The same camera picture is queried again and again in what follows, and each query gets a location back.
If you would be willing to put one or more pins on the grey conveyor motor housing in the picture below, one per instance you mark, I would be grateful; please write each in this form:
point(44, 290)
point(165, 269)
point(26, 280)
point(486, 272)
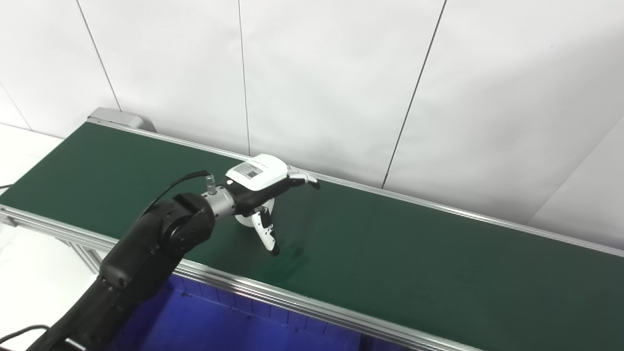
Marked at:
point(119, 118)

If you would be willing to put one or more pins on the green conveyor belt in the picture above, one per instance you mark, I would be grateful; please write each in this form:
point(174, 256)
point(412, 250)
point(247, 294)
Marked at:
point(273, 295)
point(390, 253)

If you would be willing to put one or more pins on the white plastic part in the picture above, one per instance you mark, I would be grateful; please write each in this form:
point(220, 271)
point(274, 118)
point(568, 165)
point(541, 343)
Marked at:
point(243, 222)

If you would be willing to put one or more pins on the blue plastic bin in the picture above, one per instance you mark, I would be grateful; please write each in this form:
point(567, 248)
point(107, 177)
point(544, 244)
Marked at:
point(219, 326)

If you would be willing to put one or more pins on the aluminium conveyor leg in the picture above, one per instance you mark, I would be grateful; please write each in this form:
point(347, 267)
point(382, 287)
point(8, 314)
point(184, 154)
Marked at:
point(85, 256)

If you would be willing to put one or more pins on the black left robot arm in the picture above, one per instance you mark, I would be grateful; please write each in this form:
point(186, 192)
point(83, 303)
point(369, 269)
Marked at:
point(146, 248)

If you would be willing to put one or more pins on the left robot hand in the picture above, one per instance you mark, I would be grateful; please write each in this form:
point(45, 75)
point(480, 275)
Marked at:
point(258, 173)

